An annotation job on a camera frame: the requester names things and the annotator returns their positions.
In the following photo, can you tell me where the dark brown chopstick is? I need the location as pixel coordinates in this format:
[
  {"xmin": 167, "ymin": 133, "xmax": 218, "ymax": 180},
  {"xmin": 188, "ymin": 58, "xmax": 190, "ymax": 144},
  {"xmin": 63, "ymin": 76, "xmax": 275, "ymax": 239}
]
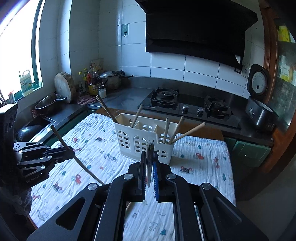
[
  {"xmin": 95, "ymin": 94, "xmax": 118, "ymax": 123},
  {"xmin": 51, "ymin": 125, "xmax": 105, "ymax": 185}
]

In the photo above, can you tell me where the light wooden chopstick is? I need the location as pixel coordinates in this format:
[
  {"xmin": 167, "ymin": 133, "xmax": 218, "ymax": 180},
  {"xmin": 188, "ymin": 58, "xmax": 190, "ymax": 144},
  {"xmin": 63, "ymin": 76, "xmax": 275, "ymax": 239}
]
[
  {"xmin": 171, "ymin": 122, "xmax": 206, "ymax": 143},
  {"xmin": 169, "ymin": 116, "xmax": 185, "ymax": 144},
  {"xmin": 130, "ymin": 104, "xmax": 143, "ymax": 128},
  {"xmin": 163, "ymin": 118, "xmax": 170, "ymax": 144},
  {"xmin": 145, "ymin": 143, "xmax": 154, "ymax": 188}
]

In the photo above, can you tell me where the black wok pan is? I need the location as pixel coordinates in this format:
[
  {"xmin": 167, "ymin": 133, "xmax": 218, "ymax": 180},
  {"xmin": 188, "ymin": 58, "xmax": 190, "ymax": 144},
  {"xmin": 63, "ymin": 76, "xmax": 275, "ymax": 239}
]
[{"xmin": 35, "ymin": 93, "xmax": 67, "ymax": 115}]

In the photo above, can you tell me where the pink cloth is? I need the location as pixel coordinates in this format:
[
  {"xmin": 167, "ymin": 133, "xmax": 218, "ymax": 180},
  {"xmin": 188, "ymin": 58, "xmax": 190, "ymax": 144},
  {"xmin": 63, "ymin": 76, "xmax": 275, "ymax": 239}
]
[{"xmin": 77, "ymin": 95, "xmax": 97, "ymax": 105}]

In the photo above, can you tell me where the white patterned table cloth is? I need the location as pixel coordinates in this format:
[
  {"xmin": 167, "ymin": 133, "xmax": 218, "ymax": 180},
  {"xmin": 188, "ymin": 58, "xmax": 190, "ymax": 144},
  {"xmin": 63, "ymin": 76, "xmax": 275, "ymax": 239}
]
[{"xmin": 30, "ymin": 113, "xmax": 235, "ymax": 240}]

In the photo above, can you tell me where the round wooden cutting board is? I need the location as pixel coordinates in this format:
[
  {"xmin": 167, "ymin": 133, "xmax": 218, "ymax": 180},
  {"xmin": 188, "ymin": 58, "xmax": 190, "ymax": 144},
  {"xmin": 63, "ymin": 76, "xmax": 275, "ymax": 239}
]
[{"xmin": 54, "ymin": 72, "xmax": 76, "ymax": 103}]

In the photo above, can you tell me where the green cabinet drawer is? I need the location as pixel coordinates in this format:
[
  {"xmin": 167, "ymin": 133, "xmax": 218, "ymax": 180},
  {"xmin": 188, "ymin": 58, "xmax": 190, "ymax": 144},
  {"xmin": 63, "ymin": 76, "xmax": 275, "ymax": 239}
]
[{"xmin": 224, "ymin": 138, "xmax": 271, "ymax": 167}]

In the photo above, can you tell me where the small white jar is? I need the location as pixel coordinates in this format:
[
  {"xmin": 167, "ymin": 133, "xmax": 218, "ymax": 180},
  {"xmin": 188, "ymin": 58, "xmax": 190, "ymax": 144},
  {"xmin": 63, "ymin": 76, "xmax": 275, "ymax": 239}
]
[{"xmin": 98, "ymin": 85, "xmax": 107, "ymax": 99}]

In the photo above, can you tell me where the white plastic utensil holder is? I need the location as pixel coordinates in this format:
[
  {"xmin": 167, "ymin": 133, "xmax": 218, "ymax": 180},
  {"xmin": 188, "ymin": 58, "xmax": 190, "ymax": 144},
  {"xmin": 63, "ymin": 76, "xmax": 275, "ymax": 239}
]
[{"xmin": 114, "ymin": 113, "xmax": 178, "ymax": 164}]

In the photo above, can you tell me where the dark sauce bottle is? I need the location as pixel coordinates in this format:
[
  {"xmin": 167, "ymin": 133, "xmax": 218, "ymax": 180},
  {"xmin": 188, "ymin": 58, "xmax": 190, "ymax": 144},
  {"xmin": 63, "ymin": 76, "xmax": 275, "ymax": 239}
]
[{"xmin": 87, "ymin": 65, "xmax": 101, "ymax": 96}]

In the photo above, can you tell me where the yellow oil bottle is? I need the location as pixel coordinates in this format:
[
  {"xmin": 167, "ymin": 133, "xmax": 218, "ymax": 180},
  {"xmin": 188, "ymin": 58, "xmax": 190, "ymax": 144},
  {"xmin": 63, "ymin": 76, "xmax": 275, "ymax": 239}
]
[{"xmin": 78, "ymin": 68, "xmax": 88, "ymax": 93}]

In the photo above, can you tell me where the steel pot with lid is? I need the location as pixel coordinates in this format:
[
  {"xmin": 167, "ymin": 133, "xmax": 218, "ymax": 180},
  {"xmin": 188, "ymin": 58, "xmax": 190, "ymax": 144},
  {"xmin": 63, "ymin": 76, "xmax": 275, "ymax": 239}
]
[{"xmin": 99, "ymin": 70, "xmax": 133, "ymax": 92}]

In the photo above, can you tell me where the black rice cooker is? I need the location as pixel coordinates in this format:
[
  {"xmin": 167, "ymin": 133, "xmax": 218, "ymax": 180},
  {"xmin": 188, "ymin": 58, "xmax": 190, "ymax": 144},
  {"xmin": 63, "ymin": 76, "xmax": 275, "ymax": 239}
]
[{"xmin": 245, "ymin": 64, "xmax": 278, "ymax": 133}]

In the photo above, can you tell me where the black gas stove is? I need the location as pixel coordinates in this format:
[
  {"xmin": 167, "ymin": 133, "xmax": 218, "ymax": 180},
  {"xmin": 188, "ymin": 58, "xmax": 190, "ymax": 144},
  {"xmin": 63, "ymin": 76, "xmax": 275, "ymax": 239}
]
[{"xmin": 141, "ymin": 88, "xmax": 239, "ymax": 129}]

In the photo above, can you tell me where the black range hood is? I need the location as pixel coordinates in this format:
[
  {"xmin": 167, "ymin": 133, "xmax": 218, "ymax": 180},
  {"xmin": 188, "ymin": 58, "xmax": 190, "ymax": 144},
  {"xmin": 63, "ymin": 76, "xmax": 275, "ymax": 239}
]
[{"xmin": 137, "ymin": 1, "xmax": 258, "ymax": 69}]

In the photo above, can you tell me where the wooden glass door cabinet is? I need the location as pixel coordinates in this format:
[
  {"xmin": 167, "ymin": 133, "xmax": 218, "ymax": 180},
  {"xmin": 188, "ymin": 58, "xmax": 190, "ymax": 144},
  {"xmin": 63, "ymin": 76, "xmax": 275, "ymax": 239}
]
[{"xmin": 259, "ymin": 1, "xmax": 295, "ymax": 173}]

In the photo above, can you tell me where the wall power socket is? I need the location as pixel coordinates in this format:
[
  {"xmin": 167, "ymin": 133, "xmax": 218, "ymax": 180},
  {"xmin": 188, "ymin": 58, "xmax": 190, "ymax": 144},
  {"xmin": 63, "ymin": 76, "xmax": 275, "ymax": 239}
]
[{"xmin": 241, "ymin": 66, "xmax": 250, "ymax": 78}]

